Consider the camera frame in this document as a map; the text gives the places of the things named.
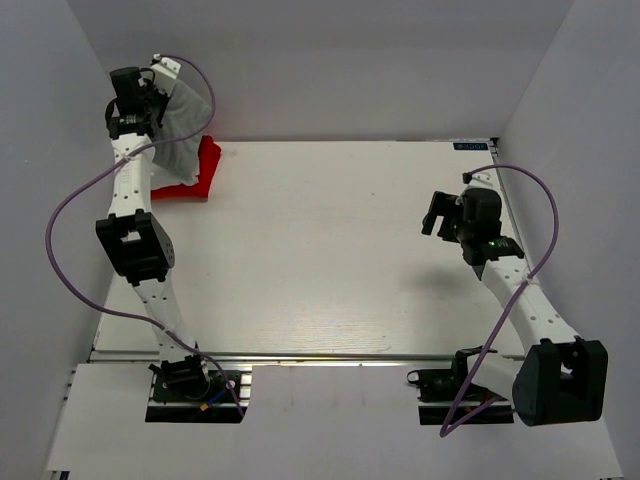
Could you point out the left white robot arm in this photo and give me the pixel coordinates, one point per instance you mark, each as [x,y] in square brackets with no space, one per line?
[138,247]

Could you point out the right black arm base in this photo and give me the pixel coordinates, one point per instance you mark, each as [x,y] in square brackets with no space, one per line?
[437,389]

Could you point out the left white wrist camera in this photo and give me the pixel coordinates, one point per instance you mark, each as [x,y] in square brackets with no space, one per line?
[165,65]

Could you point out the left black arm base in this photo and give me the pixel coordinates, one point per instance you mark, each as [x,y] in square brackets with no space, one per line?
[188,393]

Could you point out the aluminium table rail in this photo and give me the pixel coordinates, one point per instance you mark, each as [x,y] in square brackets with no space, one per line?
[148,356]

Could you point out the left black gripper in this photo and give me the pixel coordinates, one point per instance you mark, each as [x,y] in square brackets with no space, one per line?
[151,87]

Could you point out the blue table label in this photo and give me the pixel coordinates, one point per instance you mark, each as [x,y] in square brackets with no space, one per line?
[470,146]

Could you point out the red folded t shirt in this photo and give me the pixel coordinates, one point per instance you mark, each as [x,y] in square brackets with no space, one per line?
[209,155]

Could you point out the grey t shirt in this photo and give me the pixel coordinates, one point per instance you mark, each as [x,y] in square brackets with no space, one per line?
[186,112]

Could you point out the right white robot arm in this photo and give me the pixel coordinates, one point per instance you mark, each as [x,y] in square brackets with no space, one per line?
[563,376]

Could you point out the white folded t shirt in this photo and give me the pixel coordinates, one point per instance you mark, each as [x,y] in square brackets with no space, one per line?
[174,172]

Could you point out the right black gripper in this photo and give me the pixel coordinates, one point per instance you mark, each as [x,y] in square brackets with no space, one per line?
[446,205]

